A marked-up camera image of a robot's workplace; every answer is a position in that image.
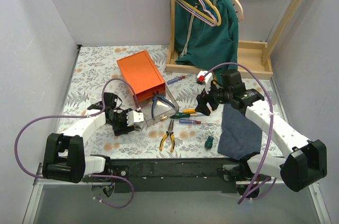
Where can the clear plastic drawer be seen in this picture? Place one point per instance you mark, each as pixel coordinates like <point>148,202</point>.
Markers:
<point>162,110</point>

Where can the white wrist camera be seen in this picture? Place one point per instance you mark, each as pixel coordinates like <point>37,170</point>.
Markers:
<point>205,78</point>
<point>134,117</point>

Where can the blue grey folded cloth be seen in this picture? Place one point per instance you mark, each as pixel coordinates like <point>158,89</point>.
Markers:
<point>240,137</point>

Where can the yellow black needle-nose pliers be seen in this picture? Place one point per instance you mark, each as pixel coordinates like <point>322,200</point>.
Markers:
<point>168,134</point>

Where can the floral patterned table mat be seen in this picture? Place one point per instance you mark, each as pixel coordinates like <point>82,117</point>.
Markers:
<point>96,70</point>

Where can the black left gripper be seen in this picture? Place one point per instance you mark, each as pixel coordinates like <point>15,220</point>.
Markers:
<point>125,122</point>

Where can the blue handled pliers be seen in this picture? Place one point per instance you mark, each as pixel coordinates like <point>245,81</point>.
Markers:
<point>158,97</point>

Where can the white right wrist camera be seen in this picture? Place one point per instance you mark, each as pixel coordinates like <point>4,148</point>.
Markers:
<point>205,78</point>

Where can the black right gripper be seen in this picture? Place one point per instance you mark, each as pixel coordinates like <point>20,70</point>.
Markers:
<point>208,98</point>

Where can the orange drawer box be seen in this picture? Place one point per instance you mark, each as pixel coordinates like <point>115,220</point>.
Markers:
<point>141,73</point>

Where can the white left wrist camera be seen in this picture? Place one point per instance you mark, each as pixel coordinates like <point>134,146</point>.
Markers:
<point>134,117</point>

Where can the yellow clothes hanger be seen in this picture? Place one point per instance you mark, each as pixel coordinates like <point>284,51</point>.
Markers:
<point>213,15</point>

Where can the stubby green screwdriver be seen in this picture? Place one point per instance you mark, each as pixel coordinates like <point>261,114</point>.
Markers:
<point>209,142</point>

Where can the wooden clothes rack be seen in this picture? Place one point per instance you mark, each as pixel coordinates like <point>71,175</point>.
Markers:
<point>255,55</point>

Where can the orange black handled pliers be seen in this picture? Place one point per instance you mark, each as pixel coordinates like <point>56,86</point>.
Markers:
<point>137,128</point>

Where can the orange handled screwdriver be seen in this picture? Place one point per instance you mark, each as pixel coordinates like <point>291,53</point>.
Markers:
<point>189,111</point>

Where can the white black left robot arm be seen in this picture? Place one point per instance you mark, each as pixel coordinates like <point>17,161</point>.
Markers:
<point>64,156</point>

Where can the green shorts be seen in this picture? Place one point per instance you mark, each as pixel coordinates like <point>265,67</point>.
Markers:
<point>207,46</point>

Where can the aluminium frame rail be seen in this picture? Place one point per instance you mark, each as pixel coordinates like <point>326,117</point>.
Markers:
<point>59,202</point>

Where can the blue red handled screwdriver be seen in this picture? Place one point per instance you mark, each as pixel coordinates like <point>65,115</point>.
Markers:
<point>189,121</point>

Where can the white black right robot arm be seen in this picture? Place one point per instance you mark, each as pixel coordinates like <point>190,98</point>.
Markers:
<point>262,142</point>

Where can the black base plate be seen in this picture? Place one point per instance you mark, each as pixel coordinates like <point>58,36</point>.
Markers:
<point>149,175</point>

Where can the green handled screwdriver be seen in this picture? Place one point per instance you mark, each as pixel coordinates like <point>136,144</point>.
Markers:
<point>181,115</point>

